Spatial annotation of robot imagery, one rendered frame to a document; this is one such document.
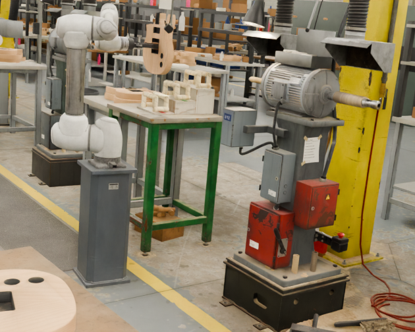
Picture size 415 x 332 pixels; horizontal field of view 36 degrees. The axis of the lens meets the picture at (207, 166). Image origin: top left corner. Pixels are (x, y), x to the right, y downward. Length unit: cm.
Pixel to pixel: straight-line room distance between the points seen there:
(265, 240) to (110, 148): 101
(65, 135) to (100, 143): 20
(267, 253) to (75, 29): 157
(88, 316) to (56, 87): 440
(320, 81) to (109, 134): 121
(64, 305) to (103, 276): 237
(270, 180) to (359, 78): 125
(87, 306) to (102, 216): 214
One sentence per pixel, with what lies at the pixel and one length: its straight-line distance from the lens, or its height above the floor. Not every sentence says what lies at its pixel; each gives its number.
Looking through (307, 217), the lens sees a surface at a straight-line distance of 337.
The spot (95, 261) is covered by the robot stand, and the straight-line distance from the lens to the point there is 379.
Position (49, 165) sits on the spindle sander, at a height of 19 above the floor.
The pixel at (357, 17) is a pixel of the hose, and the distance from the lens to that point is 330.
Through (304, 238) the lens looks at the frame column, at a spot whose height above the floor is 45.
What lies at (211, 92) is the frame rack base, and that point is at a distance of 440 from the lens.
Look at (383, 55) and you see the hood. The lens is 322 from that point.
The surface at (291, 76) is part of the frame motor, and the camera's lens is 340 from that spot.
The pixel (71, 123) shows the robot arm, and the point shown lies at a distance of 363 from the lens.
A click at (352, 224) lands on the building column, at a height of 28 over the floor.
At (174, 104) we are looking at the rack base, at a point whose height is 100.
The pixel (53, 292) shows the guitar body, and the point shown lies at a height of 94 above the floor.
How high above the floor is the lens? 160
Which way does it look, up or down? 13 degrees down
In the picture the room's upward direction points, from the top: 5 degrees clockwise
